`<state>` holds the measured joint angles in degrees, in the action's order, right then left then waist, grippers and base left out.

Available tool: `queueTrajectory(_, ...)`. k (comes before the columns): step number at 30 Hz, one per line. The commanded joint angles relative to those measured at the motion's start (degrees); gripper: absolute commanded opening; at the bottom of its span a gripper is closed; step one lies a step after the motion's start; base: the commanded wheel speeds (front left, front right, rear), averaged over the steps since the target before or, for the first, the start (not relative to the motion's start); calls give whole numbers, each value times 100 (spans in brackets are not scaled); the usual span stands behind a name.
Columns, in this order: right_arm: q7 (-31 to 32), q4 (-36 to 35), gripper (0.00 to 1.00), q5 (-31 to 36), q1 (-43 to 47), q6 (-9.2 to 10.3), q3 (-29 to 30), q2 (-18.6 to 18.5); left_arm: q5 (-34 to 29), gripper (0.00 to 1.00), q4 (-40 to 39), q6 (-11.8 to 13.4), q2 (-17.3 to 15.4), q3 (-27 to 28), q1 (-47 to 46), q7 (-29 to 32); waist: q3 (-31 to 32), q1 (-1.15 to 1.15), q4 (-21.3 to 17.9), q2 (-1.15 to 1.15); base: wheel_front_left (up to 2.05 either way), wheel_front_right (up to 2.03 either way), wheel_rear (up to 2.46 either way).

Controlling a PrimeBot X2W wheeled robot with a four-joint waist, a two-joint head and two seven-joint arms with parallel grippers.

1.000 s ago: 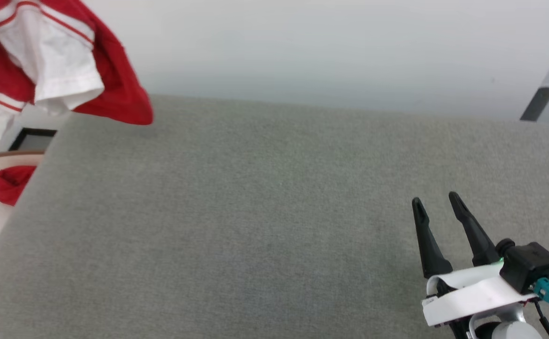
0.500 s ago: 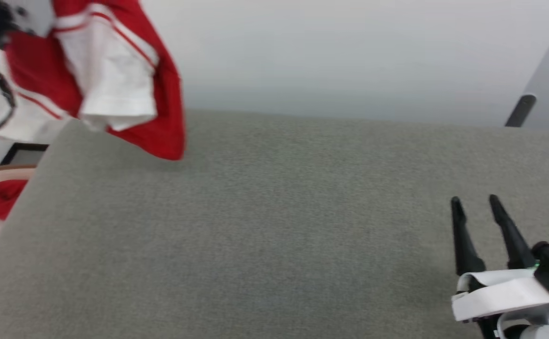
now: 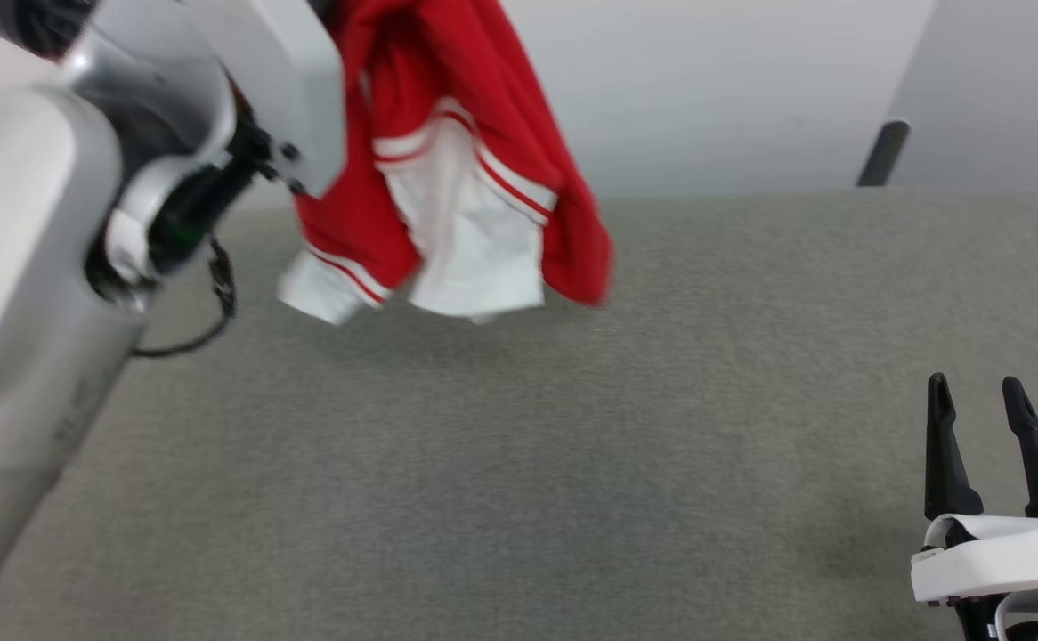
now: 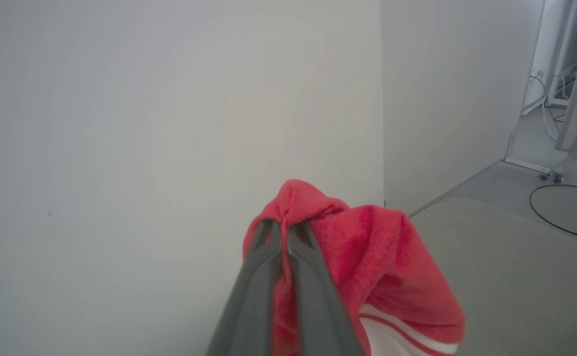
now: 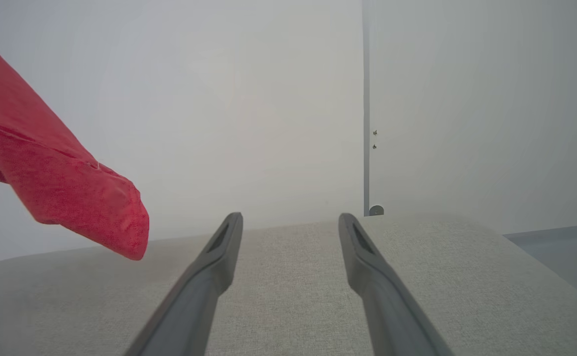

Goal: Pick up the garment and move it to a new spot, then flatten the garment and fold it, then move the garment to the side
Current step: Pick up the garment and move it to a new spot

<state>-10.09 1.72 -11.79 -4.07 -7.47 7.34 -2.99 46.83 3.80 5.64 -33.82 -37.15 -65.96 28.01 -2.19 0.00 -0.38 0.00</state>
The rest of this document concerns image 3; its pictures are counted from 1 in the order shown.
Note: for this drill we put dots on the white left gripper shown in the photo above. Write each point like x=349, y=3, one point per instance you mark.
x=292, y=80

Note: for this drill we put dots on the red and white jersey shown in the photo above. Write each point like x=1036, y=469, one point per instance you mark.
x=474, y=107

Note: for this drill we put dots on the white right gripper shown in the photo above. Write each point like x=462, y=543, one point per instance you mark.
x=1000, y=556

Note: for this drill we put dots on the dark grey post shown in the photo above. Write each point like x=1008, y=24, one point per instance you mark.
x=882, y=153

